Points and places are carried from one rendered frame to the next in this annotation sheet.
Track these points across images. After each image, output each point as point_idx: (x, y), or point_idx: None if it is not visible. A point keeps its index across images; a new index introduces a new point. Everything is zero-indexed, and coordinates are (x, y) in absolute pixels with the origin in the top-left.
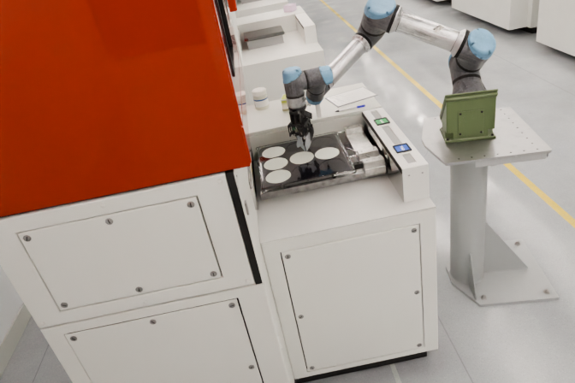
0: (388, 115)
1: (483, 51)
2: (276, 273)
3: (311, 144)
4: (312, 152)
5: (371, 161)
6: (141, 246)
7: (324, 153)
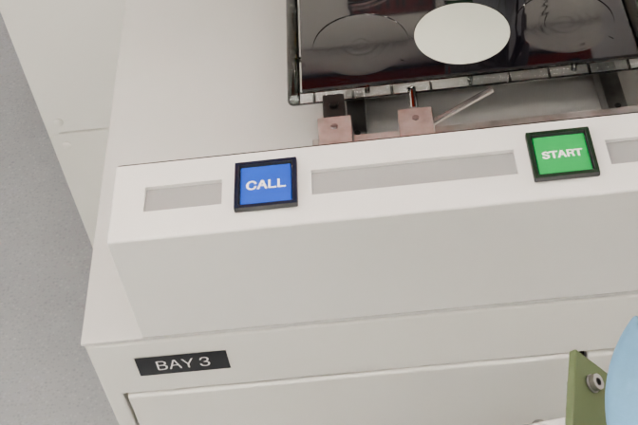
0: (626, 188)
1: (607, 408)
2: None
3: None
4: None
5: (321, 138)
6: None
7: (462, 27)
